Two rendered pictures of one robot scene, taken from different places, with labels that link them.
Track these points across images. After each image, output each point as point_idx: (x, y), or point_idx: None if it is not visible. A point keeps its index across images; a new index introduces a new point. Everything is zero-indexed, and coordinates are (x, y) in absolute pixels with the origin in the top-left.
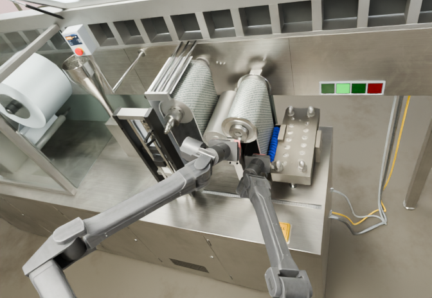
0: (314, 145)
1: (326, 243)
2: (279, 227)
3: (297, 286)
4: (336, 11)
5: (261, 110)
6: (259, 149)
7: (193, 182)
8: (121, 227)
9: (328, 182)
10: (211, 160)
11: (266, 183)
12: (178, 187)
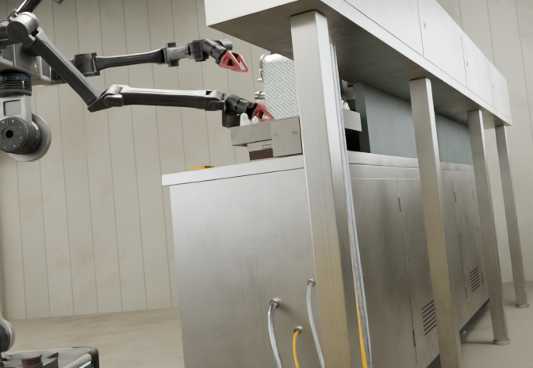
0: (273, 120)
1: (226, 293)
2: (159, 92)
3: (109, 89)
4: None
5: (289, 63)
6: (265, 101)
7: (186, 46)
8: (172, 55)
9: (262, 193)
10: (200, 42)
11: (210, 95)
12: (184, 46)
